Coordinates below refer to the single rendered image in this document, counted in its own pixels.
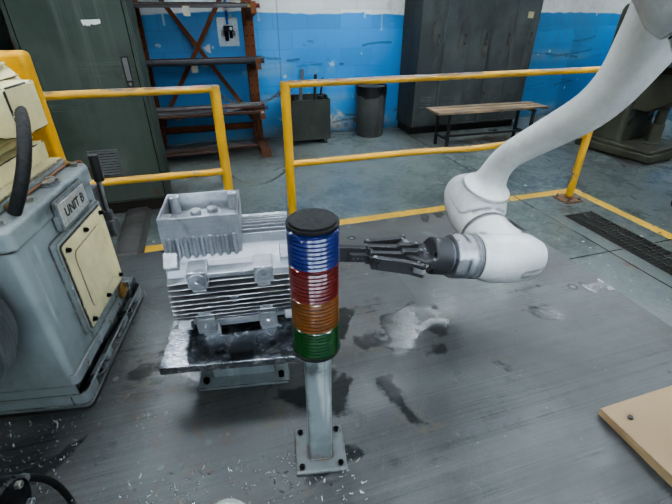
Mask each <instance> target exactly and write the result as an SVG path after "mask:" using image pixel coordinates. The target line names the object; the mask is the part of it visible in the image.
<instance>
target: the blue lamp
mask: <svg viewBox="0 0 672 504"><path fill-rule="evenodd" d="M339 228H340V225H339V226H338V227H337V228H336V229H335V230H334V231H332V232H331V233H328V234H326V235H322V236H313V237H310V236H301V235H298V234H295V233H293V232H292V231H290V230H289V229H288V228H287V227H286V238H287V239H286V241H287V253H288V263H289V264H290V265H291V266H292V267H293V268H295V269H296V270H299V271H303V272H309V273H316V272H323V271H326V270H329V269H331V268H333V267H334V266H336V265H337V264H338V262H339V259H340V258H339V255H340V254H339V251H340V250H339V247H340V246H339V243H340V242H339V240H340V238H339V236H340V233H339V232H340V229H339Z"/></svg>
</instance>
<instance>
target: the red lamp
mask: <svg viewBox="0 0 672 504"><path fill-rule="evenodd" d="M288 267H289V282H290V294H291V296H292V297H293V298H294V299H295V300H296V301H298V302H300V303H303V304H308V305H319V304H324V303H327V302H330V301H332V300H333V299H334V298H336V297H337V295H338V294H339V262H338V264H337V265H336V266H334V267H333V268H331V269H329V270H326V271H323V272H316V273H309V272H303V271H299V270H296V269H295V268H293V267H292V266H291V265H290V264H289V263H288Z"/></svg>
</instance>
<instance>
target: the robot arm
mask: <svg viewBox="0 0 672 504"><path fill-rule="evenodd" d="M671 62H672V0H631V3H630V5H629V7H628V10H627V12H626V15H625V17H624V19H623V22H622V24H621V26H620V28H619V31H618V33H617V35H616V37H615V39H614V41H613V44H612V46H611V48H610V50H609V52H608V54H607V56H606V58H605V60H604V62H603V64H602V66H601V67H600V69H599V70H598V72H597V74H596V75H595V76H594V78H593V79H592V80H591V81H590V83H589V84H588V85H587V86H586V87H585V88H584V89H583V90H582V91H581V92H580V93H579V94H577V95H576V96H575V97H574V98H572V99H571V100H570V101H568V102H567V103H565V104H564V105H562V106H561V107H559V108H558V109H556V110H554V111H553V112H551V113H550V114H548V115H546V116H545V117H543V118H542V119H540V120H539V121H537V122H535V123H534V124H532V125H531V126H529V127H527V128H526V129H524V130H523V131H521V132H519V133H518V134H516V135H515V136H513V137H512V138H510V139H509V140H507V141H506V142H504V143H503V144H502V145H501V146H499V147H498V148H497V149H496V150H495V151H494V152H493V153H492V154H491V155H490V156H489V158H488V159H487V160H486V161H485V163H484V164H483V165H482V167H481V168H480V169H479V170H478V171H477V172H472V173H466V174H460V175H457V176H455V177H454V178H452V179H451V180H450V181H449V182H448V184H447V186H446V188H445V192H444V204H445V208H446V212H447V214H448V217H449V219H450V221H451V224H452V226H453V228H454V229H455V231H456V233H457V234H454V233H451V234H448V235H446V236H445V237H440V236H430V237H428V238H427V239H426V240H425V241H423V242H417V241H410V242H409V241H408V240H406V239H405V237H406V236H405V235H404V234H400V235H398V236H393V237H382V238H371V239H364V243H363V245H354V244H339V246H340V247H339V250H340V251H339V254H340V255H339V258H340V259H339V260H340V261H339V262H364V263H365V264H369V265H370V268H371V269H373V270H379V271H386V272H393V273H400V274H407V275H412V276H415V277H418V278H423V277H424V273H425V272H426V273H428V274H430V275H445V276H446V277H447V278H454V279H478V280H481V281H484V282H491V283H512V282H520V281H525V280H529V279H533V278H536V277H537V275H539V274H540V273H541V272H542V271H543V269H544V268H545V266H546V264H547V261H548V251H547V248H546V246H545V244H544V243H543V242H541V241H540V240H538V239H537V238H535V237H533V236H531V235H529V234H526V233H522V232H521V231H520V230H519V229H518V228H516V227H515V226H513V225H512V224H511V223H510V222H509V221H508V220H507V219H506V217H505V215H506V212H507V202H508V198H509V196H510V192H509V190H508V188H507V181H508V178H509V176H510V174H511V173H512V172H513V170H514V169H515V168H516V167H518V166H519V165H521V164H522V163H524V162H526V161H529V160H531V159H533V158H535V157H537V156H540V155H542V154H544V153H546V152H549V151H551V150H553V149H555V148H558V147H560V146H562V145H564V144H567V143H569V142H571V141H573V140H575V139H578V138H580V137H582V136H584V135H586V134H588V133H590V132H592V131H594V130H595V129H597V128H599V127H601V126H602V125H604V124H605V123H607V122H608V121H610V120H611V119H613V118H614V117H615V116H617V115H618V114H619V113H620V112H622V111H623V110H624V109H625V108H626V107H628V106H629V105H630V104H631V103H632V102H633V101H634V100H635V99H636V98H637V97H638V96H639V95H640V94H641V93H642V92H643V91H644V90H645V89H646V88H647V87H648V86H649V85H650V84H651V83H652V82H653V81H654V80H655V79H656V78H657V77H658V76H659V75H660V74H661V73H662V72H663V71H664V70H665V69H666V68H667V67H668V66H669V65H670V64H671Z"/></svg>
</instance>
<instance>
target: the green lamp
mask: <svg viewBox="0 0 672 504"><path fill-rule="evenodd" d="M293 338H294V347H295V350H296V351H297V353H298V354H299V355H301V356H302V357H304V358H307V359H312V360H320V359H324V358H327V357H329V356H331V355H332V354H334V353H335V352H336V350H337V348H338V345H339V322H338V324H337V325H336V327H335V328H333V329H332V330H330V331H328V332H326V333H322V334H307V333H304V332H301V331H299V330H298V329H297V328H296V327H295V326H294V325H293Z"/></svg>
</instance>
